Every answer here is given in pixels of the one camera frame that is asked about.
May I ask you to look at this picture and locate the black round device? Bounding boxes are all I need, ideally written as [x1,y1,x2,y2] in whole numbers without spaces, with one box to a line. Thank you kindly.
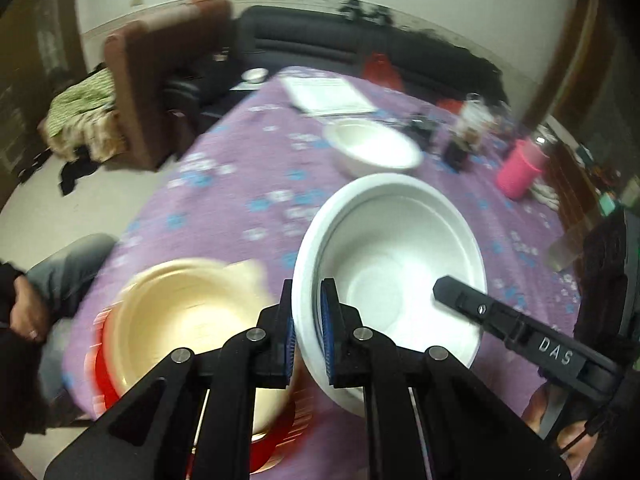
[407,115,436,146]

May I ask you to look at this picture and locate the large white bowl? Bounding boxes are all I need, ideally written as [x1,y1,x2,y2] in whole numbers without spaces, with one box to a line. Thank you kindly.
[322,118,426,178]

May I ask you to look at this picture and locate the green patterned blanket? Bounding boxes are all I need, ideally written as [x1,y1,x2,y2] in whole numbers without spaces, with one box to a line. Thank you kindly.
[50,67,117,128]

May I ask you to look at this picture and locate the brown armchair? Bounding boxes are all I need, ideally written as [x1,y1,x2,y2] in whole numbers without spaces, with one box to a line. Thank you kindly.
[103,0,233,171]

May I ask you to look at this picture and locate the beige plastic bowl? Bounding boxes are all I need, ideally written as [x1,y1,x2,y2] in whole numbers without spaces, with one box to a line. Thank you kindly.
[102,257,301,436]

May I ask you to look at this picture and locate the red plastic bag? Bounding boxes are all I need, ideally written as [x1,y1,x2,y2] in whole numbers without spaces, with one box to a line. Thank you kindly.
[362,52,403,92]

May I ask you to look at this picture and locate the brown spotted blanket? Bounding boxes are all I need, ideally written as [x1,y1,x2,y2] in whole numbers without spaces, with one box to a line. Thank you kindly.
[39,107,128,163]

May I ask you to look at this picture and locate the medium white bowl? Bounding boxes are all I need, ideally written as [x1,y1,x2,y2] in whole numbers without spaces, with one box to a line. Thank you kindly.
[291,173,488,418]

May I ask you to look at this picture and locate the dark clothes pile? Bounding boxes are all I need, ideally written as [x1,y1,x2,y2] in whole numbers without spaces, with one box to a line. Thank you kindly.
[415,30,508,106]

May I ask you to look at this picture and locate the person's right hand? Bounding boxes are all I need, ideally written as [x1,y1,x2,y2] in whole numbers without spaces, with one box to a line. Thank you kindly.
[521,384,556,438]

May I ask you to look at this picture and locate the white paper sheets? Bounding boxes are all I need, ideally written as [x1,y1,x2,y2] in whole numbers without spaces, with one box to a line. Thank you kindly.
[280,75,377,116]

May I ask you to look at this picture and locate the wooden glass-panel doors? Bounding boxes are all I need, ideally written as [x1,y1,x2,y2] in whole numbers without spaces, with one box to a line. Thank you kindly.
[0,0,88,191]

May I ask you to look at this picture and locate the pink cup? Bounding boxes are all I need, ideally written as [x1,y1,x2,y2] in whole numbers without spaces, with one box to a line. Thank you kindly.
[495,132,553,200]

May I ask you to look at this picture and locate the black leather sofa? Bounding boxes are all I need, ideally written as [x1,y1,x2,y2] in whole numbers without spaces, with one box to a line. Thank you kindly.
[165,5,508,126]

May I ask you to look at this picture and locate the black clothing heap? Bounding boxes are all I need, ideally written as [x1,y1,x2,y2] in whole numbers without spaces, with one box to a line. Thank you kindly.
[59,157,98,196]

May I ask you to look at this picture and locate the white cup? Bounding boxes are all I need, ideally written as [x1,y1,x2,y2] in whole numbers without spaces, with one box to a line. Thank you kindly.
[457,92,493,133]

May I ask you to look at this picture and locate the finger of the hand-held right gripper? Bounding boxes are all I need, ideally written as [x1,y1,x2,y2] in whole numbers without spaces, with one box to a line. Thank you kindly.
[432,275,624,387]

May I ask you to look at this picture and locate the white gloves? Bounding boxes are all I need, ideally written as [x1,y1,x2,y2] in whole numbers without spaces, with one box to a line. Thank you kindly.
[531,184,561,209]

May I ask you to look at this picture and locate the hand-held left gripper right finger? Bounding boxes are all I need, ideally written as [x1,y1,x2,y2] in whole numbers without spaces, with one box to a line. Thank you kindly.
[320,277,572,480]

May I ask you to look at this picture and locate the dark brown jar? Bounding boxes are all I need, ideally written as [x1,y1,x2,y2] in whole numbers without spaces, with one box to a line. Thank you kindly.
[442,130,473,171]

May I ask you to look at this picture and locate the wooden door frame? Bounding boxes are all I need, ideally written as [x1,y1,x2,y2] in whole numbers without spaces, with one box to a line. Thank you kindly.
[520,0,618,126]

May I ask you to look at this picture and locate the purple floral tablecloth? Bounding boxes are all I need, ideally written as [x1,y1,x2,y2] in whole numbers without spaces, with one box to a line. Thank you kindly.
[65,65,586,480]

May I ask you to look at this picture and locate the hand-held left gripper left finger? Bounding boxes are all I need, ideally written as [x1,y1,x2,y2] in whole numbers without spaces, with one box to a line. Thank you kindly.
[44,279,297,480]

